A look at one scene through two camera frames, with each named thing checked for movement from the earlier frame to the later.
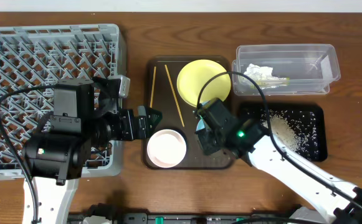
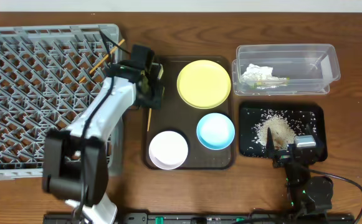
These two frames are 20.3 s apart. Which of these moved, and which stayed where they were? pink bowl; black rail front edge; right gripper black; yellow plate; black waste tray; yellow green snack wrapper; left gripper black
Moved: left gripper black; right gripper black
Stayed: yellow green snack wrapper; black waste tray; black rail front edge; yellow plate; pink bowl
